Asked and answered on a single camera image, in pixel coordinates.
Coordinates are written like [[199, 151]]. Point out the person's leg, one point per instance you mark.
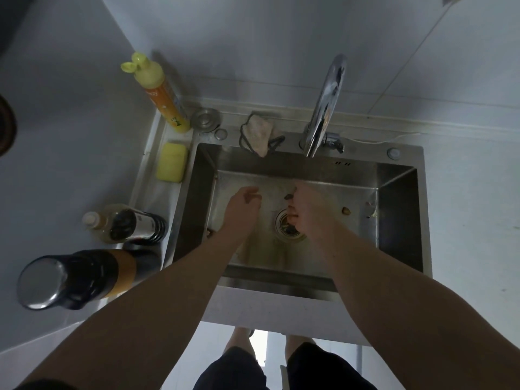
[[298, 344], [239, 339]]

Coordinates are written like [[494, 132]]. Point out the person's right forearm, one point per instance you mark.
[[406, 320]]

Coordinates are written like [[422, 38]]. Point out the person's left hand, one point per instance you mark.
[[239, 217]]

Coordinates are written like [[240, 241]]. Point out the chrome faucet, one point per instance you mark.
[[325, 105]]

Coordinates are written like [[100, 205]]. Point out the person's right fingers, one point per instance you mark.
[[295, 207]]

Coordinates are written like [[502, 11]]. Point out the person's left fingers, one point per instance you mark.
[[252, 197]]

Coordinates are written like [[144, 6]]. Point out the round metal sink cap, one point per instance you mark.
[[205, 118]]

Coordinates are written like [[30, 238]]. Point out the dark round object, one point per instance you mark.
[[6, 125]]

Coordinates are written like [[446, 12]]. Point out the person's left leg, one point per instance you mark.
[[239, 339]]

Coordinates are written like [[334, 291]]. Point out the yellow sponge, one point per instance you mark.
[[172, 162]]

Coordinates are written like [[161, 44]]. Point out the person's right leg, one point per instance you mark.
[[298, 344]]

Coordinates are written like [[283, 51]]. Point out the yellow dish soap bottle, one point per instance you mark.
[[160, 95]]

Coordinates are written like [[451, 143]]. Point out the metal drain strainer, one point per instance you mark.
[[284, 230]]

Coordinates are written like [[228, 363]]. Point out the person's right hand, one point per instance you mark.
[[315, 213]]

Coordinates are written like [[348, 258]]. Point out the small round metal button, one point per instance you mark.
[[221, 134], [393, 153]]

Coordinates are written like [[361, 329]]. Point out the stainless steel sink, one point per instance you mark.
[[357, 190]]

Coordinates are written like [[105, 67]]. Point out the beige dishcloth with dark trim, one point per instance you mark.
[[259, 133]]

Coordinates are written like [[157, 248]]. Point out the dark bottle with silver cap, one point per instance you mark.
[[77, 280]]

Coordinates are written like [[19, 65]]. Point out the person's left forearm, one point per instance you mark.
[[154, 312]]

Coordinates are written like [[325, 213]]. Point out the clear bottle with black label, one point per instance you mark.
[[130, 225]]

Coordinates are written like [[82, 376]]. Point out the person's black shorts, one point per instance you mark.
[[325, 371]]

